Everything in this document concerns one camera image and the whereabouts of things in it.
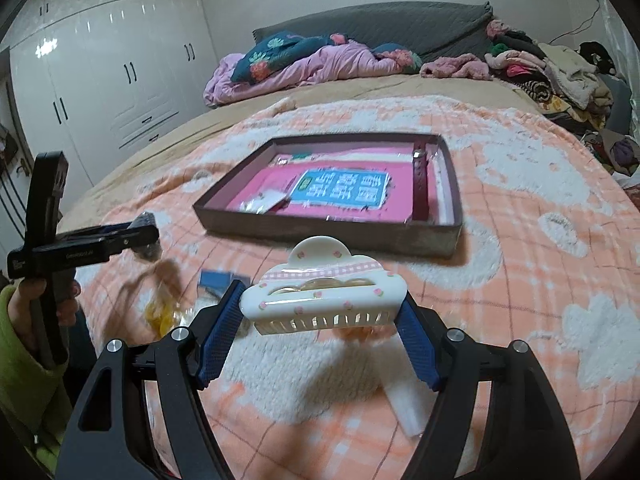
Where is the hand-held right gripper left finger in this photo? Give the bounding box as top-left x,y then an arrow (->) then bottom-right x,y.
55,280 -> 248,480

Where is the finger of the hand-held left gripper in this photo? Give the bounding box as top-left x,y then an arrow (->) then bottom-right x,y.
57,213 -> 158,247
107,235 -> 158,260

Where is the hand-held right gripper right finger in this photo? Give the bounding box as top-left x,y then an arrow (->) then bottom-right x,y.
395,292 -> 583,480

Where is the clear bag with yellow item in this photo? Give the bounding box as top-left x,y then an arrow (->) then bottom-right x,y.
122,242 -> 193,338

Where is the white floral hair claw clip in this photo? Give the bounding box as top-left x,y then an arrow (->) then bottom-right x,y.
239,235 -> 405,336

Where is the dark shallow box pink inside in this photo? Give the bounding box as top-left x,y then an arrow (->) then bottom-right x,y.
192,132 -> 463,260

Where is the person's left forearm green sleeve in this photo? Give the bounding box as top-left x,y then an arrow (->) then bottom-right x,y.
0,285 -> 76,476

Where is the person's left hand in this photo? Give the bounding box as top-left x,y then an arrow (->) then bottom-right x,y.
9,282 -> 81,356

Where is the small blue packet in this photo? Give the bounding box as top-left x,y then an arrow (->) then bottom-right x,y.
197,270 -> 251,306

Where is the white plastic packet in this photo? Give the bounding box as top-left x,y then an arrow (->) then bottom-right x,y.
387,380 -> 436,436

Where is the peach and white plush blanket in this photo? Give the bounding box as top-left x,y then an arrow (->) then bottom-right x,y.
55,95 -> 640,480

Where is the small white packet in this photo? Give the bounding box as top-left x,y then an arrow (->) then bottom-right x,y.
240,190 -> 291,214

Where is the clear packet with green item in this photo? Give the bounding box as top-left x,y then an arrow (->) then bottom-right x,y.
272,151 -> 313,168

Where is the blue printed card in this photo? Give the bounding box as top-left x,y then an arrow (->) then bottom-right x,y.
289,167 -> 391,211

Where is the white wardrobe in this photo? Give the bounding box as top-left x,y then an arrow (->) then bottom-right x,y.
0,0 -> 218,191

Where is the pink quilt with teal pillow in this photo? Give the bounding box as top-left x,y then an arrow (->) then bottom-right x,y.
202,32 -> 426,107

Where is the beige bed sheet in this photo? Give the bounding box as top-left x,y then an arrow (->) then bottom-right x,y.
55,72 -> 541,231

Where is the pink fluffy garment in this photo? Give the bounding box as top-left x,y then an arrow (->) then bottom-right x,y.
419,55 -> 493,81

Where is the bag stuffed with clothes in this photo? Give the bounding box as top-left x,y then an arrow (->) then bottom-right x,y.
582,127 -> 640,181

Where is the pile of clothes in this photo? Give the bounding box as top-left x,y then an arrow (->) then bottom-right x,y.
482,19 -> 633,126

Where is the grey quilted headboard cover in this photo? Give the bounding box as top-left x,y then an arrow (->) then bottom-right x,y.
251,2 -> 493,61

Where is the black garment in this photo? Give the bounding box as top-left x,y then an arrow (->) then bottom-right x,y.
580,41 -> 618,73

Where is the white curtain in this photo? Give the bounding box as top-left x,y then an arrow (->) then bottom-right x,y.
602,0 -> 640,141

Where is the black wall cable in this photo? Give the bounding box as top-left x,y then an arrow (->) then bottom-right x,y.
550,0 -> 603,46

